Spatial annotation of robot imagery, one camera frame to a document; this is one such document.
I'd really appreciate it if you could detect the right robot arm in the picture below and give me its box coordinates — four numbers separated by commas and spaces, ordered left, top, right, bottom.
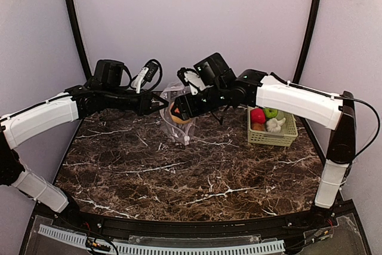
171, 53, 359, 209

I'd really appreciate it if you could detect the black front table rail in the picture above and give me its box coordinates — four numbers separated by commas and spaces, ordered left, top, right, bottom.
55, 205, 337, 239

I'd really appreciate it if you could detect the white garlic toy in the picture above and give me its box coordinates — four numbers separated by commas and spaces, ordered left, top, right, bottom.
266, 118, 286, 133

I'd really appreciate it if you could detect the green apple toy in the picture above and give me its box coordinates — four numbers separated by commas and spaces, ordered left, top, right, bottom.
263, 108, 279, 119

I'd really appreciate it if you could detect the green plastic basket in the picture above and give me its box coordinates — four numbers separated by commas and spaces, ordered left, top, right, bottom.
247, 107, 298, 147

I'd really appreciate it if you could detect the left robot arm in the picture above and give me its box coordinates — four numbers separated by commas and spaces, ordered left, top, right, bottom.
1, 59, 168, 213

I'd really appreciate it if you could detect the orange peach toy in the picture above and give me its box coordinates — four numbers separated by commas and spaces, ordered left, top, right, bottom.
169, 102, 191, 124

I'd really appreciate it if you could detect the right black corner post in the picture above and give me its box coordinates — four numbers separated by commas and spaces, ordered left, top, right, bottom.
292, 0, 321, 84

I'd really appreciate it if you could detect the clear zip top bag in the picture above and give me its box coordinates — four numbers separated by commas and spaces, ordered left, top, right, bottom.
159, 81, 196, 146

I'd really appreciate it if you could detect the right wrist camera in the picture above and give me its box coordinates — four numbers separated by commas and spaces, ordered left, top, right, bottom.
177, 67, 211, 96

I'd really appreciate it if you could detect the red pepper toy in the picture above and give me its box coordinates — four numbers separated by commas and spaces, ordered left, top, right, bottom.
249, 108, 266, 124

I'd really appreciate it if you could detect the brown potato toy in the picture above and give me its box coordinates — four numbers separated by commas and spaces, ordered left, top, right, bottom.
251, 122, 266, 131

